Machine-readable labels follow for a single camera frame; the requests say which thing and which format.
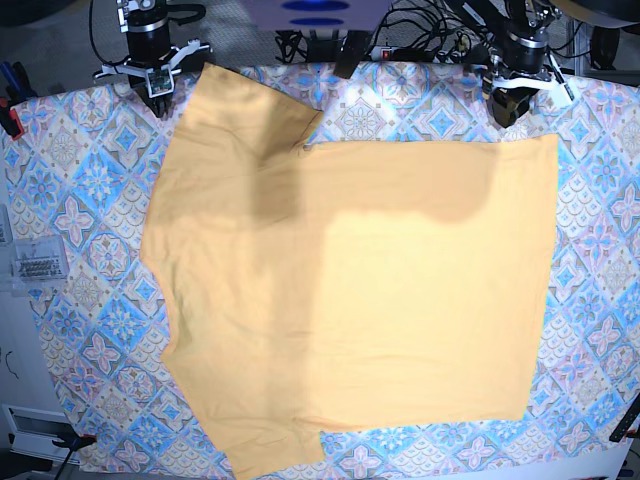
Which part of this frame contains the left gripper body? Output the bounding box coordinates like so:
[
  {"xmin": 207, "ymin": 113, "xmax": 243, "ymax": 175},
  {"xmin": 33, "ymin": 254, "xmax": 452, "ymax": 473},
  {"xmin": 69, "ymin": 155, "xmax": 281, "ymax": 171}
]
[{"xmin": 481, "ymin": 41, "xmax": 573, "ymax": 107}]

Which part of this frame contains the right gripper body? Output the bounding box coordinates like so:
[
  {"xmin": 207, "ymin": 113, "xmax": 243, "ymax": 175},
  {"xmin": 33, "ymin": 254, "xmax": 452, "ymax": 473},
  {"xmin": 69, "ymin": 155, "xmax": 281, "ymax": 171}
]
[{"xmin": 93, "ymin": 27, "xmax": 210, "ymax": 98}]

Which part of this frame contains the yellow T-shirt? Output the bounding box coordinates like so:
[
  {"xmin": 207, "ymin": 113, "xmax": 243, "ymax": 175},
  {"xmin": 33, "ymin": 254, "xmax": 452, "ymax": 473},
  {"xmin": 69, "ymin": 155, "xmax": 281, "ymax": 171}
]
[{"xmin": 140, "ymin": 65, "xmax": 558, "ymax": 479}]

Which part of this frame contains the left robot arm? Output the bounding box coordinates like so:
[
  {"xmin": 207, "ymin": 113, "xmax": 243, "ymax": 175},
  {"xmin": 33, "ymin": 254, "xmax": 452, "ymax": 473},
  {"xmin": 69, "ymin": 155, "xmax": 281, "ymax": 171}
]
[{"xmin": 482, "ymin": 1, "xmax": 576, "ymax": 128}]

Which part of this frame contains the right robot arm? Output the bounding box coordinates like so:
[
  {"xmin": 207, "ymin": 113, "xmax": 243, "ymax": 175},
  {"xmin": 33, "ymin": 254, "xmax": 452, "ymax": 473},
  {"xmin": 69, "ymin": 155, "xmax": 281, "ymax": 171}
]
[{"xmin": 93, "ymin": 0, "xmax": 211, "ymax": 119}]

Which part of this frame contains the patterned blue tablecloth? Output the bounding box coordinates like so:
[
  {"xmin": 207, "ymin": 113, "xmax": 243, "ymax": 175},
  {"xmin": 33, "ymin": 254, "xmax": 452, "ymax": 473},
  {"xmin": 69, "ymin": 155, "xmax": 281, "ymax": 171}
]
[{"xmin": 1, "ymin": 63, "xmax": 639, "ymax": 479}]

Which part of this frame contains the white power strip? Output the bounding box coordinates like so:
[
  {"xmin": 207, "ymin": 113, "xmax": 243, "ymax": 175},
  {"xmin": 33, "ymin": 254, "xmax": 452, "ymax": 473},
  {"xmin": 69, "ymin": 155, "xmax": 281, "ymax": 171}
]
[{"xmin": 369, "ymin": 46, "xmax": 440, "ymax": 63}]

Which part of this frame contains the red black clamp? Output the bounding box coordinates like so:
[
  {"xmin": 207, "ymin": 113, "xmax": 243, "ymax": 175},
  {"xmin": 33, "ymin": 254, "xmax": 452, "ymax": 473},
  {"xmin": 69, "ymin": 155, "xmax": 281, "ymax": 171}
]
[{"xmin": 0, "ymin": 97, "xmax": 24, "ymax": 140}]

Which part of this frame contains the clear plastic screw box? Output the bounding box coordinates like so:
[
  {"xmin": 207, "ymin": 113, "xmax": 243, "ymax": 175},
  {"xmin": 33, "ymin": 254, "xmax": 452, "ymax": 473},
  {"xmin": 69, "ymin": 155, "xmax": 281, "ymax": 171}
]
[{"xmin": 11, "ymin": 235, "xmax": 69, "ymax": 291}]

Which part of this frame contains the black clamp bar right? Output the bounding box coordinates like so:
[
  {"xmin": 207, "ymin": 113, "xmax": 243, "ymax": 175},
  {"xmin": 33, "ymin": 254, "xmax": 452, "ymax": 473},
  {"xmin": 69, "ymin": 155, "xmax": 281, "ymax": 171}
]
[{"xmin": 608, "ymin": 396, "xmax": 640, "ymax": 443}]

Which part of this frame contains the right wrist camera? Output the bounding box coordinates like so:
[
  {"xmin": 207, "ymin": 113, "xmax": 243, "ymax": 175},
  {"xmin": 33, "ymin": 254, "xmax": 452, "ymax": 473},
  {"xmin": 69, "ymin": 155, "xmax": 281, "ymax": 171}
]
[{"xmin": 146, "ymin": 69, "xmax": 175, "ymax": 98}]

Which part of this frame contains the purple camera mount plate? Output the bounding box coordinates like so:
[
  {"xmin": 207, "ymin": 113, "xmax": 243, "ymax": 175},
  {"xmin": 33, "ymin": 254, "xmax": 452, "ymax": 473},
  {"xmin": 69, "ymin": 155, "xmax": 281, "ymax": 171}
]
[{"xmin": 241, "ymin": 0, "xmax": 392, "ymax": 31}]

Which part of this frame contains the black bracket under mount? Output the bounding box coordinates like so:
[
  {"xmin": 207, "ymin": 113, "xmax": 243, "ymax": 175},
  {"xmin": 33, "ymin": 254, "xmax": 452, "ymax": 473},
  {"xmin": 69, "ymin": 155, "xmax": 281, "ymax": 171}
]
[{"xmin": 333, "ymin": 30, "xmax": 372, "ymax": 79}]

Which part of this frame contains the orange handled clamp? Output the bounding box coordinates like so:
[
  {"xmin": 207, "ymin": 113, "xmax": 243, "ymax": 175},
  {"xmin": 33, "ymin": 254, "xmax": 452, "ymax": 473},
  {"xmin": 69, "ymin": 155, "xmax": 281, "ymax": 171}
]
[{"xmin": 52, "ymin": 432, "xmax": 97, "ymax": 452}]

